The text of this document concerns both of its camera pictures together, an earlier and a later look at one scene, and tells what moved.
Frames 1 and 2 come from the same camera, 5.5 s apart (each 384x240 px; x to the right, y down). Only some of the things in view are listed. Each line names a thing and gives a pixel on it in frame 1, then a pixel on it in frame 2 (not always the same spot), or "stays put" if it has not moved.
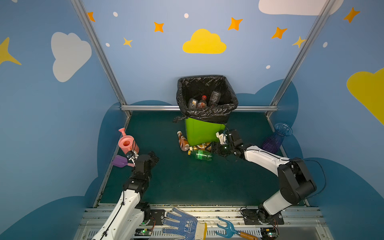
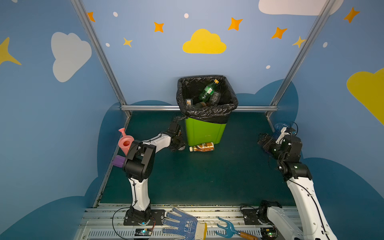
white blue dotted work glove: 189,227 stays put
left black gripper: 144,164 -> 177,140
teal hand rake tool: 231,232 stays put
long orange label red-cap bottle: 202,104 stays put
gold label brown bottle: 201,147 stays put
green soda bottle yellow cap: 200,154 -> 208,91
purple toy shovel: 121,161 stays put
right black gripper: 221,147 -> 265,140
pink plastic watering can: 127,143 stays put
